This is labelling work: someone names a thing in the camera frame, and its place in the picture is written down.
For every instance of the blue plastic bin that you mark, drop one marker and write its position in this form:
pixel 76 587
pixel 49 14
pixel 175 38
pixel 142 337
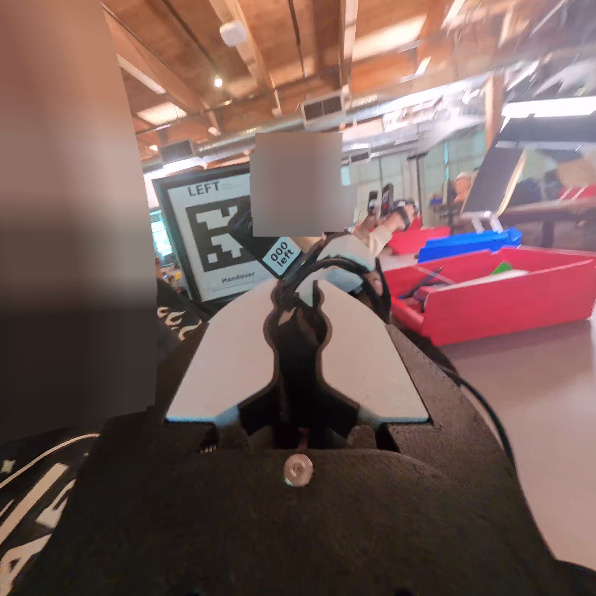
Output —
pixel 470 244

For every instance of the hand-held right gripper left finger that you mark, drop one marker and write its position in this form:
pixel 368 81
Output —
pixel 228 368

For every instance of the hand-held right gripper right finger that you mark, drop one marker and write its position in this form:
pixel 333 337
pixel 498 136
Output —
pixel 368 368

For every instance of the bright light panel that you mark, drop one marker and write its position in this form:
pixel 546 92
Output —
pixel 535 140

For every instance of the small red bin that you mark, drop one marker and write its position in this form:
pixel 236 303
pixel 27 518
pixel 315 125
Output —
pixel 414 239

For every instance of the red plastic bin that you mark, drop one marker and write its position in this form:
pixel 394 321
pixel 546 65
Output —
pixel 503 298

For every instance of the black rubber loop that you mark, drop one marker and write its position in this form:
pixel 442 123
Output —
pixel 372 284

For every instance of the printed marker sign board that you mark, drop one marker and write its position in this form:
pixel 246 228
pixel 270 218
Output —
pixel 209 233

